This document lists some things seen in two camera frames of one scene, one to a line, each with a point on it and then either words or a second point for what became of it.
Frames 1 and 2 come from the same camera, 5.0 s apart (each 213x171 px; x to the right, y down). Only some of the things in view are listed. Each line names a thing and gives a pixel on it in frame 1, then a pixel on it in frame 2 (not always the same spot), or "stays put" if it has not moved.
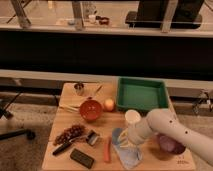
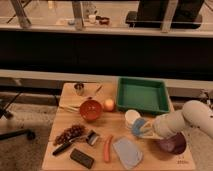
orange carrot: [107, 149] stays put
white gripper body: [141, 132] -> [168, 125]
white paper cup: [132, 116] stays put
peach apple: [109, 105] stays put
